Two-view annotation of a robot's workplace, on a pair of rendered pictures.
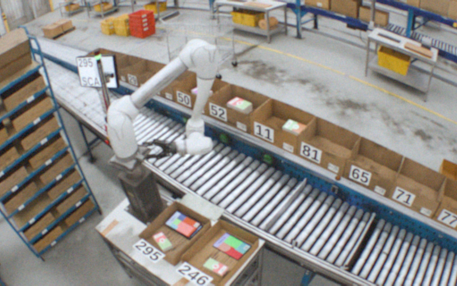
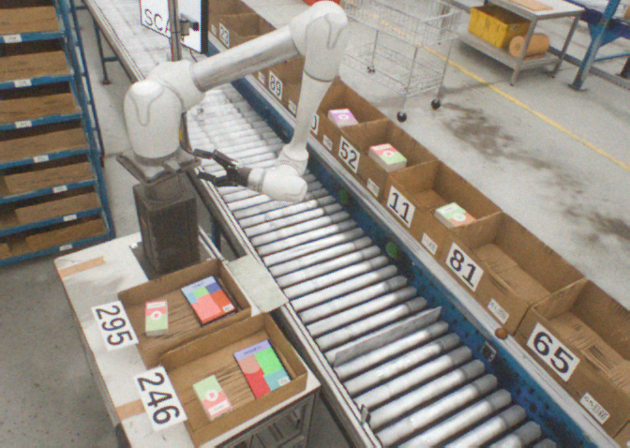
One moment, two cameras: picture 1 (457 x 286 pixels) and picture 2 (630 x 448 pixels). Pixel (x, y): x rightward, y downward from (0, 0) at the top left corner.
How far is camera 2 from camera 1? 41 cm
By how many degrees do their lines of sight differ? 11
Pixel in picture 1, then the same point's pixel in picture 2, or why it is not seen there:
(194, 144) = (277, 182)
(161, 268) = (122, 365)
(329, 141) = (515, 262)
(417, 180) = not seen: outside the picture
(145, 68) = not seen: hidden behind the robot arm
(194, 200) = (251, 269)
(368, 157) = (592, 327)
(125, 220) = (120, 263)
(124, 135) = (151, 118)
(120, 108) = (167, 76)
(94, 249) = (59, 305)
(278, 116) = (440, 192)
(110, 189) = not seen: hidden behind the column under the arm
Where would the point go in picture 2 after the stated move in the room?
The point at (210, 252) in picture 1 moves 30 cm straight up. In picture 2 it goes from (222, 365) to (220, 305)
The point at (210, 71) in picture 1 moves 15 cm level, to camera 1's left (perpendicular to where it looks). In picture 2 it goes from (323, 65) to (277, 54)
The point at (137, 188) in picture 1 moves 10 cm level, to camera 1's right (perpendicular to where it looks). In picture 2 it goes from (154, 214) to (179, 221)
